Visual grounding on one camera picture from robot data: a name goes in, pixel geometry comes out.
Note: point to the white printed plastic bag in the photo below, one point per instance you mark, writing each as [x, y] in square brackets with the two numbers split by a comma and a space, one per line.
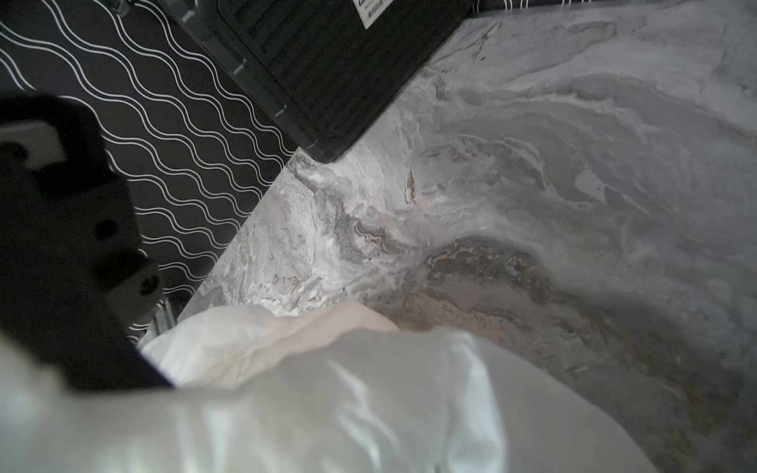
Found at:
[340, 389]

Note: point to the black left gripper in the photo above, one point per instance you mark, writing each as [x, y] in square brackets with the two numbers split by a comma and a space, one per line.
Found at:
[73, 277]

